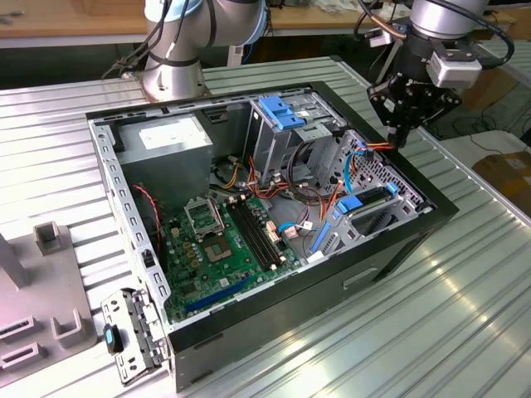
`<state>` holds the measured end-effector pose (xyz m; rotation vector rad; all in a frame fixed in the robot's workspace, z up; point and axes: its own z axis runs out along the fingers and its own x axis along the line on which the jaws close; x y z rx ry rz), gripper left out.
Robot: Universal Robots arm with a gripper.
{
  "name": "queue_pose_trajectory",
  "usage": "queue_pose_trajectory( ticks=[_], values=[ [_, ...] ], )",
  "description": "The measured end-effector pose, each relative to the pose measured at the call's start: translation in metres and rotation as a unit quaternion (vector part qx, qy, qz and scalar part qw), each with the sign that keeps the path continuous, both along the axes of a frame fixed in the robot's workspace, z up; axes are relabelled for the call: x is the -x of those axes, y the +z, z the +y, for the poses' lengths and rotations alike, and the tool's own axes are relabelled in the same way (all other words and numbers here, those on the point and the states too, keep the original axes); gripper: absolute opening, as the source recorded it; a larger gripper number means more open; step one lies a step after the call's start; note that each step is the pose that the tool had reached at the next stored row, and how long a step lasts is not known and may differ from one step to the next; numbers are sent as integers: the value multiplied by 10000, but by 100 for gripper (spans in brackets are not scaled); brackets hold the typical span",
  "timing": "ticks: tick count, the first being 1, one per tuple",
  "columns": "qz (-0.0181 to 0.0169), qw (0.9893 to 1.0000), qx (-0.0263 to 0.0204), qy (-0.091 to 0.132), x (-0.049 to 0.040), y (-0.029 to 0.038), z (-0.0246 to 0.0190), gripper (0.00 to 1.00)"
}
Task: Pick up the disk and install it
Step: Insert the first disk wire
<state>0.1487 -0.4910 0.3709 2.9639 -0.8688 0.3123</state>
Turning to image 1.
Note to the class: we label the brown cardboard box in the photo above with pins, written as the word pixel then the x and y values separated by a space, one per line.
pixel 510 174

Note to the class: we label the grey metal frame table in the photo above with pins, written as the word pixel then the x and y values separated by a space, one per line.
pixel 522 56

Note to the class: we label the small white wrist camera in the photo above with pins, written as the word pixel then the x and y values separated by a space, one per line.
pixel 379 38

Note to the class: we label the grey perforated disk bay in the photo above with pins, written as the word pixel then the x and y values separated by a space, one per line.
pixel 373 174

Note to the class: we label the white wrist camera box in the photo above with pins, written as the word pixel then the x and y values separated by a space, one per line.
pixel 454 72

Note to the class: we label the grey power supply unit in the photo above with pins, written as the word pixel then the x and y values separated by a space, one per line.
pixel 166 166

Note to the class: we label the black RAM slot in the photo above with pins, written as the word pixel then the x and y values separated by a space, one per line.
pixel 249 234
pixel 265 234
pixel 254 234
pixel 259 234

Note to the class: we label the large cardboard box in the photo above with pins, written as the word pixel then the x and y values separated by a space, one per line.
pixel 493 93

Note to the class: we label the blue expansion slot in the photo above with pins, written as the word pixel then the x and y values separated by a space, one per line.
pixel 215 296

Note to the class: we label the blue drive bay latch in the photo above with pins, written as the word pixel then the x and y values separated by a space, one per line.
pixel 282 116

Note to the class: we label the green motherboard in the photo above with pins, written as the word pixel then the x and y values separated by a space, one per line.
pixel 232 273

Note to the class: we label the black open PC case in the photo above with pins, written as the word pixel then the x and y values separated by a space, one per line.
pixel 290 311

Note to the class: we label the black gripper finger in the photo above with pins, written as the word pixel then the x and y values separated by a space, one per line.
pixel 381 101
pixel 444 108

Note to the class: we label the grey parts rack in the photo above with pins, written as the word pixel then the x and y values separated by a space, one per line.
pixel 41 290

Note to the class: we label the metal card retention bracket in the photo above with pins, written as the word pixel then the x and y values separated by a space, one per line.
pixel 118 307

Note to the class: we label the hard disk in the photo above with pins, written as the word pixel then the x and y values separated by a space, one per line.
pixel 350 204

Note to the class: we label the grey optical drive cage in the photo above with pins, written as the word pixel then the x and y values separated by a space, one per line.
pixel 269 145

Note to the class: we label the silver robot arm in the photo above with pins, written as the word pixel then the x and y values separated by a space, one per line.
pixel 174 70

